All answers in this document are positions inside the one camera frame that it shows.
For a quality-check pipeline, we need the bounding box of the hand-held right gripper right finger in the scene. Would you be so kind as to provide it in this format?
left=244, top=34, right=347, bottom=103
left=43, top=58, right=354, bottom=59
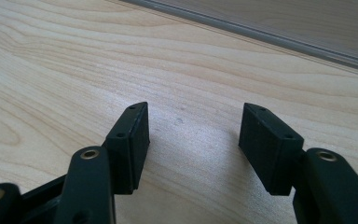
left=238, top=103, right=305, bottom=197

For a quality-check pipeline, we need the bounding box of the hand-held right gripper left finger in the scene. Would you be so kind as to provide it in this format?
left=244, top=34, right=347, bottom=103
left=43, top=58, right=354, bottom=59
left=102, top=101, right=151, bottom=196

